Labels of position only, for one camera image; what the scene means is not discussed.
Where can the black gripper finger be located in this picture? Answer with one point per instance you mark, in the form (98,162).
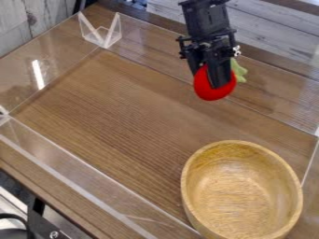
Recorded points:
(194,63)
(218,70)

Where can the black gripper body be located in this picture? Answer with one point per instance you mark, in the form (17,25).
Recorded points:
(209,39)

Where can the red felt strawberry toy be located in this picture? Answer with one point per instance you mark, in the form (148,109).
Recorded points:
(208,93)

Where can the clear acrylic tray walls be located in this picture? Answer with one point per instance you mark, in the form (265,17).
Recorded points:
(100,123)

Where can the oval wooden bowl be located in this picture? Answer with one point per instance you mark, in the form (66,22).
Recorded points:
(240,192)

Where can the clear acrylic corner bracket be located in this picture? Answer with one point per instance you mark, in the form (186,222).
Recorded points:
(101,36)

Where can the black table clamp bracket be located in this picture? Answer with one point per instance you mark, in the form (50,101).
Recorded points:
(40,228)

